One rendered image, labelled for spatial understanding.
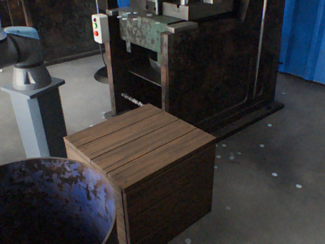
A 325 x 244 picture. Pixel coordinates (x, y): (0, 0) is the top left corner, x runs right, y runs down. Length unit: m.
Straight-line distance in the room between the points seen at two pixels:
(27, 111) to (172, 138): 0.62
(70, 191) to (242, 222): 0.71
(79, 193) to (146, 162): 0.24
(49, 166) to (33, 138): 0.60
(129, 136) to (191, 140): 0.23
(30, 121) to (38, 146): 0.12
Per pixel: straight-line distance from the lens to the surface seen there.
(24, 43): 1.38
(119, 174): 1.03
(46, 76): 1.45
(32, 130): 1.50
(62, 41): 3.18
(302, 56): 2.72
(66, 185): 0.96
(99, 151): 1.14
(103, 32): 1.79
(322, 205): 1.55
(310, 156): 1.83
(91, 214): 0.97
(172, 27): 1.43
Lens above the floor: 0.98
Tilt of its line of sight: 29 degrees down
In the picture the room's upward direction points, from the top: 1 degrees counter-clockwise
